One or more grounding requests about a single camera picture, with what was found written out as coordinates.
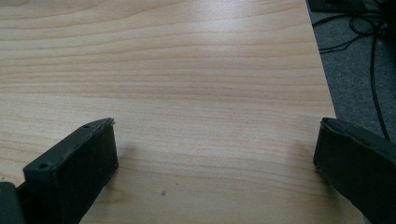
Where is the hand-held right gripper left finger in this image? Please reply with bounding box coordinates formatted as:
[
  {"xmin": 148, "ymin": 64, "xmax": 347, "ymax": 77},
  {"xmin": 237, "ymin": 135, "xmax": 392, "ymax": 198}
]
[{"xmin": 17, "ymin": 117, "xmax": 120, "ymax": 224}]

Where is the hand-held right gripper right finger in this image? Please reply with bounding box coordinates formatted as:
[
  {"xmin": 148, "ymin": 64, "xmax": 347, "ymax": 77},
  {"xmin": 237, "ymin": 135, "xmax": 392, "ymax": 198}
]
[{"xmin": 312, "ymin": 117, "xmax": 396, "ymax": 224}]

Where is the black stand base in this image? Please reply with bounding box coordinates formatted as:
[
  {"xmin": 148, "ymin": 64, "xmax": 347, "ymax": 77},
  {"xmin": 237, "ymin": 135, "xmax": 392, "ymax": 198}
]
[{"xmin": 306, "ymin": 0, "xmax": 386, "ymax": 14}]

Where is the black cable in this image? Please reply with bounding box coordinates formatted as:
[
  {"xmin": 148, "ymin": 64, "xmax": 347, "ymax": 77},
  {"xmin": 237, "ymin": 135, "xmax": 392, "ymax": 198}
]
[{"xmin": 312, "ymin": 12, "xmax": 396, "ymax": 142}]

